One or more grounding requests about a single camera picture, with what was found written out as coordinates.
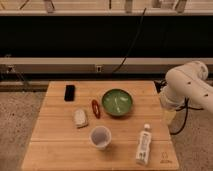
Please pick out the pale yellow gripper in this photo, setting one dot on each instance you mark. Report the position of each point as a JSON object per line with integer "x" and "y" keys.
{"x": 168, "y": 116}

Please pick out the white plastic bottle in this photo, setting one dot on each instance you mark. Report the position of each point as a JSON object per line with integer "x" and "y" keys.
{"x": 143, "y": 148}

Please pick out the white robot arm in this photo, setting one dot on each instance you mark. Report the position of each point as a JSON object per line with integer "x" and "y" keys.
{"x": 186, "y": 81}

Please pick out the green ceramic bowl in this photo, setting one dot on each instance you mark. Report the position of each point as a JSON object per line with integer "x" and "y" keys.
{"x": 117, "y": 102}

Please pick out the clear plastic cup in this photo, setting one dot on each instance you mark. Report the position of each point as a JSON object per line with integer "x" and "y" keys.
{"x": 100, "y": 137}

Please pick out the black smartphone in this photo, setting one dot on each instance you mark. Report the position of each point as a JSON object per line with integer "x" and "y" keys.
{"x": 69, "y": 93}

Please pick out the white wall outlet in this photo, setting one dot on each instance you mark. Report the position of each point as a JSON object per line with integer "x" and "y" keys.
{"x": 99, "y": 69}

